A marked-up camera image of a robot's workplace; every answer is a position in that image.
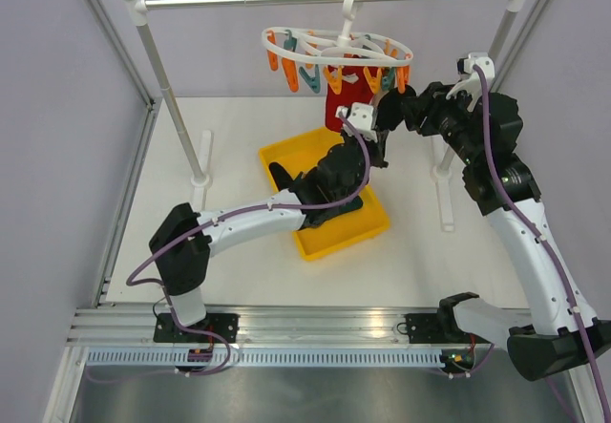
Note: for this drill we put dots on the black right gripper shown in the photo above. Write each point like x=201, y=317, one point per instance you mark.
x=431, y=102

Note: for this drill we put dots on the yellow plastic tray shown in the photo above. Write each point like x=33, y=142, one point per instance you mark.
x=299, y=154

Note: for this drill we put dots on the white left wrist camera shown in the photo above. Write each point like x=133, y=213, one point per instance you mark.
x=359, y=118

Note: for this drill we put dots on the white round clip hanger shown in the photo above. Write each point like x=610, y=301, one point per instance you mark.
x=302, y=54

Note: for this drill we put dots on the aluminium table edge rail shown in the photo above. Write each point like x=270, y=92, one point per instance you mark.
x=132, y=325

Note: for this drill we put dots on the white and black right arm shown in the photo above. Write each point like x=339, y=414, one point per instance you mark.
x=549, y=340

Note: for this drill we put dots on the white slotted cable duct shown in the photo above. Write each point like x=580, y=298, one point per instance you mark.
x=182, y=357

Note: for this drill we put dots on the dark teal sock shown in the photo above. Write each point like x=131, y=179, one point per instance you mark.
x=354, y=204

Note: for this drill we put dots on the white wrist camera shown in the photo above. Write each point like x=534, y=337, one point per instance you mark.
x=359, y=118
x=469, y=82

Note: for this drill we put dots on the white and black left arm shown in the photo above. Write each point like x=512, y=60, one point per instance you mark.
x=186, y=241

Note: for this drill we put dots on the silver clothes rack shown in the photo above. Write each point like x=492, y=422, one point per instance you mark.
x=198, y=157

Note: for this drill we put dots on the red sock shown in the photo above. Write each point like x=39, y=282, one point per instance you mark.
x=343, y=89

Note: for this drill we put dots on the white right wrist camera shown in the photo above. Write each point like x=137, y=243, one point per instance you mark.
x=469, y=82

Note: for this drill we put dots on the black sock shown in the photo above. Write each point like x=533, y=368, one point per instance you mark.
x=395, y=108
x=284, y=181

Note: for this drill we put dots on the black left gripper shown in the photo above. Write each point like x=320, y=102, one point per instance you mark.
x=379, y=149

